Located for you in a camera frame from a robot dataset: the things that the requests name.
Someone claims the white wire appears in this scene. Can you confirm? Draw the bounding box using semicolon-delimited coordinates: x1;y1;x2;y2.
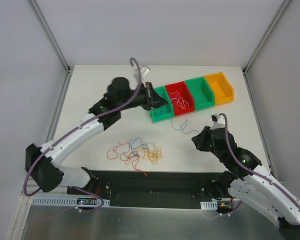
171;91;191;110

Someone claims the coloured wire bundle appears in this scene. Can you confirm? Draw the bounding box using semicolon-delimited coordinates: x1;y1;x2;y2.
106;136;163;177

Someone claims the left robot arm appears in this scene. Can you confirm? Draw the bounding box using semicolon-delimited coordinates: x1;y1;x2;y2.
25;77;168;195

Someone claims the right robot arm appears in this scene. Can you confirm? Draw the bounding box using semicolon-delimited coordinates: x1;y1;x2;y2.
191;126;300;240

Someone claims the near green bin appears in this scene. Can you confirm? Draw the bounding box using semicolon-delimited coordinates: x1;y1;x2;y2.
150;86;175;123

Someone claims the green bin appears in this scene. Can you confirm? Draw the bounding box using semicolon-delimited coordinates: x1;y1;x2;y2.
150;86;175;123
185;76;215;111

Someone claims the red bin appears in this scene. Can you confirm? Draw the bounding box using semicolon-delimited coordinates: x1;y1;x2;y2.
165;81;195;117

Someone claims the far green bin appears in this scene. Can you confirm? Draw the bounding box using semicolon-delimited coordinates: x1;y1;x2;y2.
185;76;215;111

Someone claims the yellow bin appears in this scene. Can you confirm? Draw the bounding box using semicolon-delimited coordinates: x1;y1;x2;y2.
204;72;235;105

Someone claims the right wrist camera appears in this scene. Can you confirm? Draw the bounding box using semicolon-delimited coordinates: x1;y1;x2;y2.
211;112;225;124

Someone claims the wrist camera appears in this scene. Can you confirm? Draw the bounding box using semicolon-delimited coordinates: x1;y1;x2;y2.
211;112;225;124
133;65;151;82

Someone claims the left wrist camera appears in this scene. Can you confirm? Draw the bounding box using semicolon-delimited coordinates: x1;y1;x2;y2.
133;65;151;82

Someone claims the right white cable duct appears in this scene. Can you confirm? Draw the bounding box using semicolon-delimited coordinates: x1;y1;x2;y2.
200;200;218;211

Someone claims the white cable duct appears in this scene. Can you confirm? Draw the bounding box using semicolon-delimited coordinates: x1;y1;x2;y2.
32;196;110;208
200;200;218;211

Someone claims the left aluminium frame post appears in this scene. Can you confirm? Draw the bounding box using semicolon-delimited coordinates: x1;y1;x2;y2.
27;0;72;74

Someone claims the aluminium frame post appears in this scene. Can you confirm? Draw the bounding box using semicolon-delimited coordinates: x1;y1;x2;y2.
27;0;72;74
242;0;293;76

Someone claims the right aluminium frame post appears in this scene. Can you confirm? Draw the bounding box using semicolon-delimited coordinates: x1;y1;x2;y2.
242;0;293;76

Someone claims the left white cable duct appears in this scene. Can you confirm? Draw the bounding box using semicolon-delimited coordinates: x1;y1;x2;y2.
32;196;110;208

